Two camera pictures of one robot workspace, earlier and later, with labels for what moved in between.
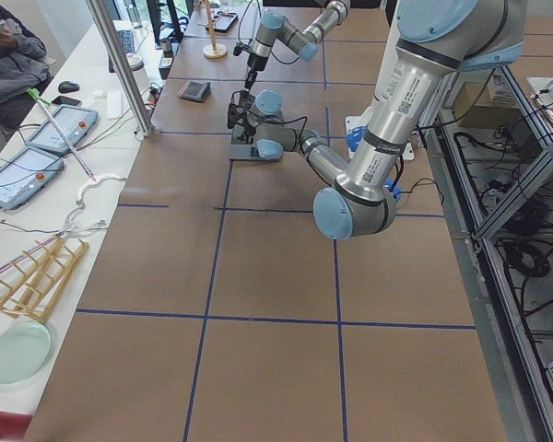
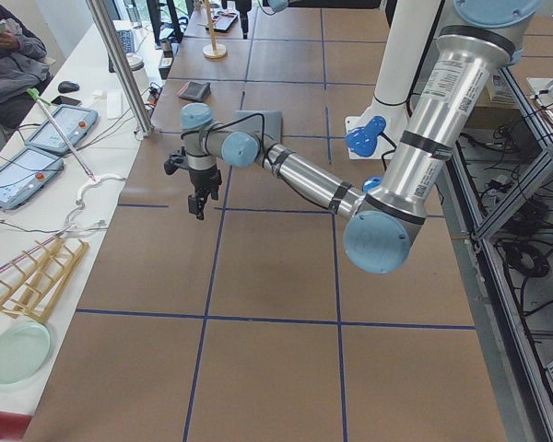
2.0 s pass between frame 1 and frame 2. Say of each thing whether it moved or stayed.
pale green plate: stayed
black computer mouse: stayed
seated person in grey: stayed
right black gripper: moved
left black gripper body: moved
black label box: stayed
